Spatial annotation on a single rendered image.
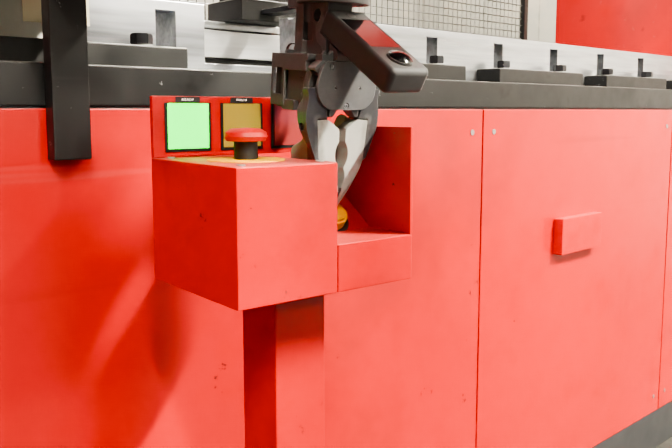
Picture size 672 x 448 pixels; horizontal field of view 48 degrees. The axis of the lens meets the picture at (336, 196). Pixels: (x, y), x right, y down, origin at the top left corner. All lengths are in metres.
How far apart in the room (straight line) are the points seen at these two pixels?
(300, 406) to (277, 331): 0.08
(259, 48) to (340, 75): 0.72
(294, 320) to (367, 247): 0.10
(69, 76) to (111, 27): 0.19
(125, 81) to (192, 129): 0.13
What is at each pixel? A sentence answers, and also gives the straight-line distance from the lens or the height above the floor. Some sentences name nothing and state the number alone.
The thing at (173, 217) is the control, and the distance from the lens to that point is 0.72.
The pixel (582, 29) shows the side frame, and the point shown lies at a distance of 2.86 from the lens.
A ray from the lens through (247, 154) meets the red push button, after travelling 0.69.
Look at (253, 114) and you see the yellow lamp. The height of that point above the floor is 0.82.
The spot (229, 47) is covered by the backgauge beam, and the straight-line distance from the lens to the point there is 1.40.
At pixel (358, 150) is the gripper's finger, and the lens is 0.75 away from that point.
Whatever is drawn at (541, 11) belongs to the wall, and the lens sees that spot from 4.81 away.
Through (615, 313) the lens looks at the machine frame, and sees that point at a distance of 1.77.
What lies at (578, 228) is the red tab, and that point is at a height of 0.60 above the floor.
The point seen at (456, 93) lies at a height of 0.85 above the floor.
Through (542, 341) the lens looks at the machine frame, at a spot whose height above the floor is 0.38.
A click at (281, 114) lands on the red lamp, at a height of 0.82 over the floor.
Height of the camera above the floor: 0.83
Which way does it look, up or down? 6 degrees down
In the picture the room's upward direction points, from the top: straight up
